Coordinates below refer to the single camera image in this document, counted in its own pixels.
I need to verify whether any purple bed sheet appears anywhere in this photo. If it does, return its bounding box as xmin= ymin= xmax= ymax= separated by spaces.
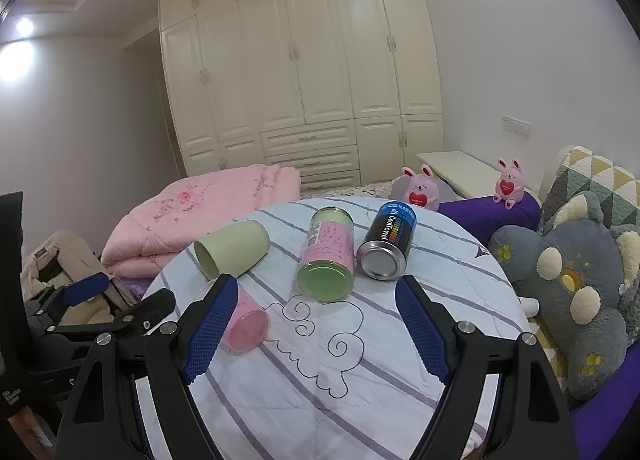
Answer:
xmin=439 ymin=190 xmax=640 ymax=460

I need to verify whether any pink quilt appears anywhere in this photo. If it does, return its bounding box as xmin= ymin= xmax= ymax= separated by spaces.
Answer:
xmin=100 ymin=164 xmax=302 ymax=286

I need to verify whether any triangle patterned pillow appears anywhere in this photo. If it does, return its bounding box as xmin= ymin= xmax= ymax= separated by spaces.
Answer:
xmin=540 ymin=145 xmax=640 ymax=231

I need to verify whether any black can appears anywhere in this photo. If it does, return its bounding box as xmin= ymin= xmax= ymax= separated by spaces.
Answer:
xmin=356 ymin=200 xmax=418 ymax=282

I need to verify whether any light green cup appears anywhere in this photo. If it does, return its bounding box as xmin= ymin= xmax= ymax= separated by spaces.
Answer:
xmin=193 ymin=220 xmax=271 ymax=283

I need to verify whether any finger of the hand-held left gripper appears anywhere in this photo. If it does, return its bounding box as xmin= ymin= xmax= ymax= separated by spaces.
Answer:
xmin=24 ymin=273 xmax=111 ymax=329
xmin=45 ymin=288 xmax=176 ymax=341

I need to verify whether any beige jacket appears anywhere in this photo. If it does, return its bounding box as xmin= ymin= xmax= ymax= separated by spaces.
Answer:
xmin=20 ymin=229 xmax=141 ymax=326

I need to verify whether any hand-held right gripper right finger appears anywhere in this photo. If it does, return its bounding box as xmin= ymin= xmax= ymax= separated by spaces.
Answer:
xmin=394 ymin=274 xmax=583 ymax=460

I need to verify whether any floral bed sheet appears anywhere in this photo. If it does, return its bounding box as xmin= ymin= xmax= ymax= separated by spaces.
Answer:
xmin=300 ymin=180 xmax=416 ymax=201

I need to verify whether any pink and green can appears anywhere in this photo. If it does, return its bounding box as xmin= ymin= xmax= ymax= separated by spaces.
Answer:
xmin=296 ymin=207 xmax=357 ymax=303

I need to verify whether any pink bunny toy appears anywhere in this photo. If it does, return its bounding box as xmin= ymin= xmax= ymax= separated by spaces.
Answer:
xmin=402 ymin=163 xmax=442 ymax=212
xmin=492 ymin=157 xmax=526 ymax=208

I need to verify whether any grey plush toy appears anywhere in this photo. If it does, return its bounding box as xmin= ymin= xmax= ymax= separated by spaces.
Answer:
xmin=487 ymin=190 xmax=640 ymax=403

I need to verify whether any white wall switch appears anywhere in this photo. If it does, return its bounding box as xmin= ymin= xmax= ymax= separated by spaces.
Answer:
xmin=501 ymin=115 xmax=532 ymax=135

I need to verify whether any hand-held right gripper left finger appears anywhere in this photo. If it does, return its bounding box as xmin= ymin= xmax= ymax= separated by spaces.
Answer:
xmin=54 ymin=273 xmax=240 ymax=460

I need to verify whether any white wardrobe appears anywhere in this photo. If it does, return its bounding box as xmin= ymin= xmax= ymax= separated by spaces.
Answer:
xmin=158 ymin=0 xmax=446 ymax=193

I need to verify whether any pink cup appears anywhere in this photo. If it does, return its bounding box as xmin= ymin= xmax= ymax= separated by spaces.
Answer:
xmin=220 ymin=284 xmax=271 ymax=356

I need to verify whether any white nightstand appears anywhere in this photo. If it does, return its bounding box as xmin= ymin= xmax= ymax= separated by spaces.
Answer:
xmin=416 ymin=150 xmax=506 ymax=200

